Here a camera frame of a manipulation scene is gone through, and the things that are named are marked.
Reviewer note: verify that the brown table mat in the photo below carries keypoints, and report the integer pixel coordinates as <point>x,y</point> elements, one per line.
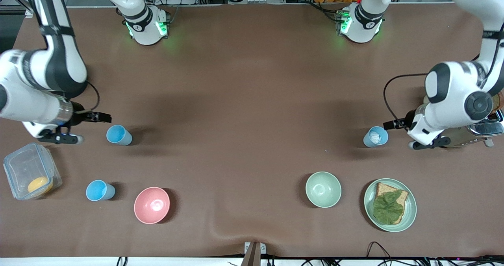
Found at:
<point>252,100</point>

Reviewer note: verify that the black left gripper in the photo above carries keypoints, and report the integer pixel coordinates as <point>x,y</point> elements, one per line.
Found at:
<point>408,121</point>

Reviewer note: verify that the white crumpled filling pieces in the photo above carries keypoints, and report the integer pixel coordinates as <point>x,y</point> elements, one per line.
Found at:
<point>378,137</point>

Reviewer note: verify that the clear plastic lidded container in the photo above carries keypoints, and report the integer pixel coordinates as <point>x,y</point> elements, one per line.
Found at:
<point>23,167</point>

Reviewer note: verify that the pale green bowl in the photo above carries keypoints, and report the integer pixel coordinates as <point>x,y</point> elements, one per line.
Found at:
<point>323,189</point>

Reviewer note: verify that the pink bowl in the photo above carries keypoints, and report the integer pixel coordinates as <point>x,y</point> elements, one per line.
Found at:
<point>151,205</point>

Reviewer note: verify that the light blue plastic cup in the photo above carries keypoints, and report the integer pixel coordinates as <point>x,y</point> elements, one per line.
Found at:
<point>96,190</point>
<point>367,141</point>
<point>116,134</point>

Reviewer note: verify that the pale green plate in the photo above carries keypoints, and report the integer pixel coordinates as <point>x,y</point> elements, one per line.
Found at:
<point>370,207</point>

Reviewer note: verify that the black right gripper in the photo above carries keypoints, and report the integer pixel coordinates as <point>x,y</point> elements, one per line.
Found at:
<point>80,117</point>

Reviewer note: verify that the orange round fruit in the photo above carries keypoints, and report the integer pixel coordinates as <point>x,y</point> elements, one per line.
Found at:
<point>39,185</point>

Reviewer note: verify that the green lettuce leaf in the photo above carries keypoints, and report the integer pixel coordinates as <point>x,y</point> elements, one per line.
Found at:
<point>388,209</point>

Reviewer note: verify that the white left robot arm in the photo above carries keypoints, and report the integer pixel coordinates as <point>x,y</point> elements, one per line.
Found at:
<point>453,96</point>

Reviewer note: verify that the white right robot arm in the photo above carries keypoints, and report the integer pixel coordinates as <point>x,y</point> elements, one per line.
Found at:
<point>23,100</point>

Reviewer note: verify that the metal clamp bracket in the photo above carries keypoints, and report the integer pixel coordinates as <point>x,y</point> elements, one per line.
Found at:
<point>254,254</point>

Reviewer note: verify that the beige chrome toaster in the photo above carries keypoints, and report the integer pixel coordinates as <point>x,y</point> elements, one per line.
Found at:
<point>486,128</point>

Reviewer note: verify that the brown bread slice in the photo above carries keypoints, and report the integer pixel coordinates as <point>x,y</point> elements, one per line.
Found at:
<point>384,189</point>

